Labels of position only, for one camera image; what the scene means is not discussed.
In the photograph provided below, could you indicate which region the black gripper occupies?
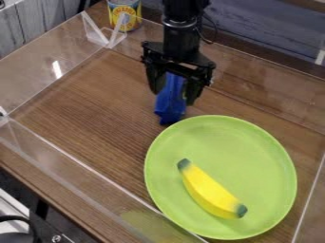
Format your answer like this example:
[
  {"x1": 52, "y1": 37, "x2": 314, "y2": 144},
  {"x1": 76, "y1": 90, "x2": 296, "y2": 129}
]
[{"x1": 140, "y1": 41, "x2": 215, "y2": 105}]

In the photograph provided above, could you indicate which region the blue star-shaped block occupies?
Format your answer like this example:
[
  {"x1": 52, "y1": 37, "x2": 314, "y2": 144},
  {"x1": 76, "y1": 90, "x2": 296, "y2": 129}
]
[{"x1": 154, "y1": 73, "x2": 187, "y2": 124}]

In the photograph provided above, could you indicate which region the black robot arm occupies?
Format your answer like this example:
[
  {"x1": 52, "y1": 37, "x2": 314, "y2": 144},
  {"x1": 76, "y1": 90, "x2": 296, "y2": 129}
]
[{"x1": 140, "y1": 0, "x2": 215, "y2": 105}]

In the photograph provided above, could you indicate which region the green plate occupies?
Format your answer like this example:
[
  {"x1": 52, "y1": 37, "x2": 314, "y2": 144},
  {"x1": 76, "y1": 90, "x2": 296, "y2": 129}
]
[{"x1": 143, "y1": 115, "x2": 297, "y2": 240}]

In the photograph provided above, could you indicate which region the yellow printed can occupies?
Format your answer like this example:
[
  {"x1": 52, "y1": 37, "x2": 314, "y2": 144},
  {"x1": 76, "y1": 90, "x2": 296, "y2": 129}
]
[{"x1": 107, "y1": 0, "x2": 142, "y2": 31}]

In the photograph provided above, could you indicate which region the yellow toy banana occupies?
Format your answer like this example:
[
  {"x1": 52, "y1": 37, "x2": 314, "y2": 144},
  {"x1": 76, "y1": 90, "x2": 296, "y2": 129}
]
[{"x1": 177, "y1": 159, "x2": 247, "y2": 219}]

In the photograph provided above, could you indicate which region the clear acrylic corner bracket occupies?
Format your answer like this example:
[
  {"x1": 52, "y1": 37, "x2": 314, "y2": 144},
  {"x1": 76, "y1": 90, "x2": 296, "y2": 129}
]
[{"x1": 82, "y1": 11, "x2": 127, "y2": 49}]

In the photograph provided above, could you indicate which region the clear acrylic enclosure wall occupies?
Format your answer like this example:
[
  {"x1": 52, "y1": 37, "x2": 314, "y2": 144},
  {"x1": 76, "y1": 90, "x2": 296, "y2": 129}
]
[{"x1": 0, "y1": 13, "x2": 325, "y2": 243}]

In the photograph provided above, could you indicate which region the black cable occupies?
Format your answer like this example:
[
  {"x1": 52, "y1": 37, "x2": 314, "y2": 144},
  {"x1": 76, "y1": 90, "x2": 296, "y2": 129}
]
[{"x1": 0, "y1": 214, "x2": 46, "y2": 243}]

